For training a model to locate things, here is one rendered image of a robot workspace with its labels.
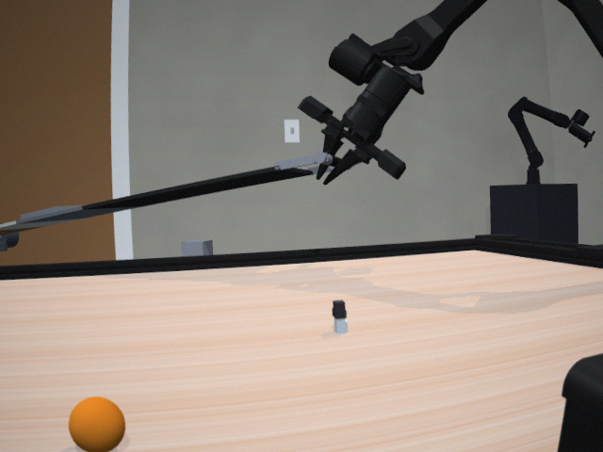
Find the orange ball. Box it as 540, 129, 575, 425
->
69, 396, 125, 452

